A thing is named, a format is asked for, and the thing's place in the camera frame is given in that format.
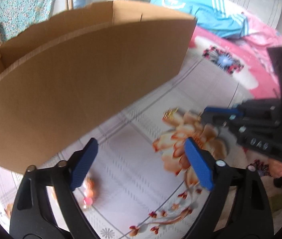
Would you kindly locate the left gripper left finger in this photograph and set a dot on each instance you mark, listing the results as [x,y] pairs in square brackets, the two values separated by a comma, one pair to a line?
[32,215]

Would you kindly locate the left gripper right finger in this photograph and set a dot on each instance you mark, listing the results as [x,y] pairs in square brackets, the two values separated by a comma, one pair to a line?
[237,205]

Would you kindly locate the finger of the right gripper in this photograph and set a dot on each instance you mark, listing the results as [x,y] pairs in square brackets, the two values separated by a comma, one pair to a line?
[217,119]
[215,111]

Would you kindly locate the right hand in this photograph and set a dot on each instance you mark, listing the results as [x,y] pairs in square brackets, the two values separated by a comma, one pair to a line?
[275,168]

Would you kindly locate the pink floral quilt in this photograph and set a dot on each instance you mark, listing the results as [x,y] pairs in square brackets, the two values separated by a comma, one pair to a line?
[246,59]

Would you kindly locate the floral plaid table mat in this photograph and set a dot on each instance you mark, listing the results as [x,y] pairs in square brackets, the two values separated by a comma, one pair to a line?
[141,184]

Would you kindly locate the brown cardboard box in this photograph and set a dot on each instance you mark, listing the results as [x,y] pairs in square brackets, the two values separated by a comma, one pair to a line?
[63,77]

